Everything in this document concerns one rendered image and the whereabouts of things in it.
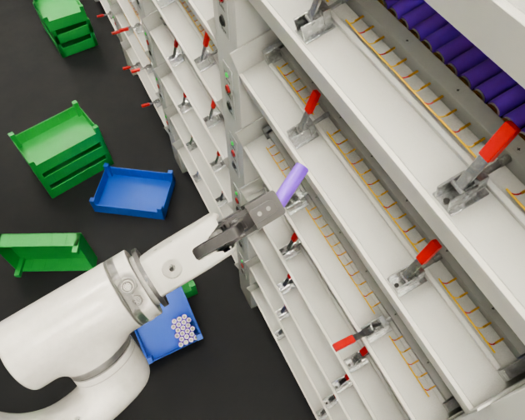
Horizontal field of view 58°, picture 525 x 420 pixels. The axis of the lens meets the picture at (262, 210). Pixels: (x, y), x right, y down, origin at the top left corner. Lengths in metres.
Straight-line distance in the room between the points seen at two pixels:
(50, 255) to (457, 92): 1.73
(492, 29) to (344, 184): 0.38
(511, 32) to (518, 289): 0.21
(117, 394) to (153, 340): 1.19
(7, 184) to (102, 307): 1.84
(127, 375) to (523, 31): 0.48
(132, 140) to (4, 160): 0.57
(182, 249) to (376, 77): 0.28
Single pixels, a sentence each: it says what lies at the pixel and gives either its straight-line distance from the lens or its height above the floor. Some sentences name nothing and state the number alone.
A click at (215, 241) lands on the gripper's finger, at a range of 0.50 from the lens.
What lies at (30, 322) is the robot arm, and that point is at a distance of 0.55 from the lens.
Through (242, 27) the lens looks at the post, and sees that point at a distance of 0.79.
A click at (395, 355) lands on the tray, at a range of 0.79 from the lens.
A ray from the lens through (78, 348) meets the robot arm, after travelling 0.54.
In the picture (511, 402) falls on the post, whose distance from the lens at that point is 0.53.
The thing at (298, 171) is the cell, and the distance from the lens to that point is 0.57.
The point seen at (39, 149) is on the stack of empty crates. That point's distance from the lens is 2.16.
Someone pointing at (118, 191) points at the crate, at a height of 0.00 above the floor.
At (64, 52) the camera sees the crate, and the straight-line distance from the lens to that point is 2.81.
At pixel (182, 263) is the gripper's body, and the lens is 0.51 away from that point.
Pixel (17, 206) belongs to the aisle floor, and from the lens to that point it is 2.24.
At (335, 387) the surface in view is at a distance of 1.15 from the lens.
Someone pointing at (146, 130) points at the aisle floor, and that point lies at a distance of 2.31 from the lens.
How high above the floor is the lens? 1.67
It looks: 57 degrees down
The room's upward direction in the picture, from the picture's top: straight up
